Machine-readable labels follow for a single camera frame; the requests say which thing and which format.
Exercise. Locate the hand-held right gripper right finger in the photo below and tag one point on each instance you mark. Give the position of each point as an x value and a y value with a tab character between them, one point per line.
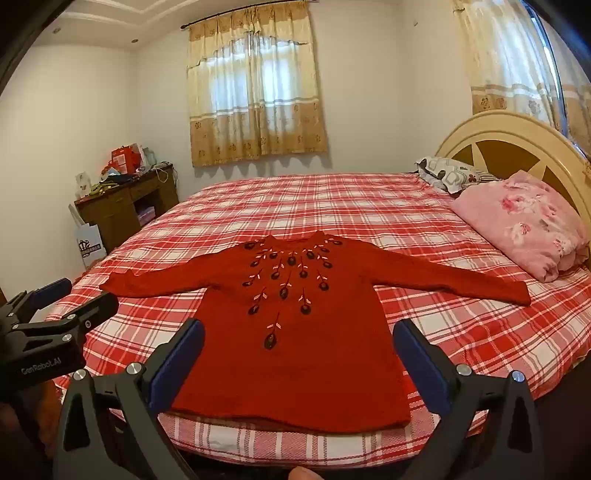
425	364

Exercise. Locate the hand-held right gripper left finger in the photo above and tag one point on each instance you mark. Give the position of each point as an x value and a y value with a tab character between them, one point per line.
178	364

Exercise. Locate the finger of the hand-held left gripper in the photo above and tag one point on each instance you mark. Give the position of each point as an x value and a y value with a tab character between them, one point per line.
92	311
48	291

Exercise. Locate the red embroidered sweater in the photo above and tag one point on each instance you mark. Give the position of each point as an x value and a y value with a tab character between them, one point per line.
300	369

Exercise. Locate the person's right hand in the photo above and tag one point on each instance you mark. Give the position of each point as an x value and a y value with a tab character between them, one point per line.
298	474

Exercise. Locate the white paper bag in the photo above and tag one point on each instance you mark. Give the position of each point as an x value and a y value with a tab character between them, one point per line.
90	249

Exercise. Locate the dark wooden desk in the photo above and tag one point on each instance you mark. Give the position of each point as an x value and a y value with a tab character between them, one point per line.
115	212

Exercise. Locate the pink box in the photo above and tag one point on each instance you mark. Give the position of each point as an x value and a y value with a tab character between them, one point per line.
147	216

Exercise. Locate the white picture box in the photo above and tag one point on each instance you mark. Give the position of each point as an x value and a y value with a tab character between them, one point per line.
83	184

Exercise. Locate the green yellow cloth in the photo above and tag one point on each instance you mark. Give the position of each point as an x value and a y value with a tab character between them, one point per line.
102	188

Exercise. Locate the red gift box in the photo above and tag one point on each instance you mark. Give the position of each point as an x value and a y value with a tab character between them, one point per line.
122	159

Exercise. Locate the pale teal bag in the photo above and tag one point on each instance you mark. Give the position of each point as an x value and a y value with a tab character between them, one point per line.
147	157

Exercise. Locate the pink floral quilt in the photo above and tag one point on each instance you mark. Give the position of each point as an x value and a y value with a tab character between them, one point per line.
517	221

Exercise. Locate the red plaid bed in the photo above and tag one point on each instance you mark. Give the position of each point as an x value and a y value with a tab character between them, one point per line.
323	207

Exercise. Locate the grey patterned pillow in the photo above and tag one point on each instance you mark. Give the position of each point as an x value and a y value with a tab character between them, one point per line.
443	173

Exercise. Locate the cream wooden headboard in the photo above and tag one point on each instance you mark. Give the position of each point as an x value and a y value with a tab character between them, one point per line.
489	134

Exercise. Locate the beige floral window curtain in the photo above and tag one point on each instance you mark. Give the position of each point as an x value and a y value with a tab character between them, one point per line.
254	129
503	60

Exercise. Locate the dark curtain rod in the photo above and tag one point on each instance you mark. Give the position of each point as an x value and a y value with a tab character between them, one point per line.
207	17

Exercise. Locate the blue window frame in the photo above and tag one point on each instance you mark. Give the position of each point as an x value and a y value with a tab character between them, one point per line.
554	69

